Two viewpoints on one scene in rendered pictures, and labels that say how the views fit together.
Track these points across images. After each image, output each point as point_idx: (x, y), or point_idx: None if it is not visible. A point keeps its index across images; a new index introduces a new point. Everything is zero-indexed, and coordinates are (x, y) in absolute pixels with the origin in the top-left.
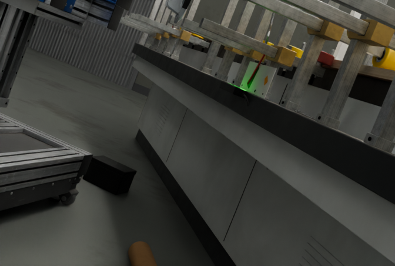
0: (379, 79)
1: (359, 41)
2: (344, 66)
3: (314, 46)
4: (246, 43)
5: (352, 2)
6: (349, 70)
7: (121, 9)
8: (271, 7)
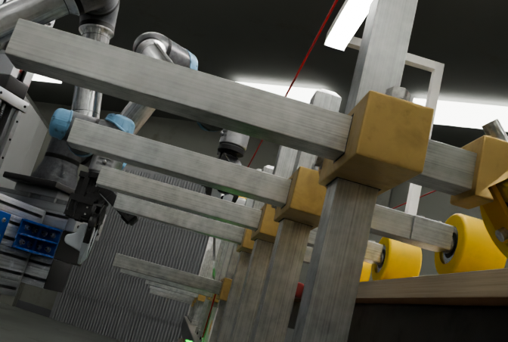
0: None
1: (260, 240)
2: (245, 281)
3: (242, 266)
4: (177, 280)
5: (140, 155)
6: (252, 287)
7: (66, 264)
8: (166, 219)
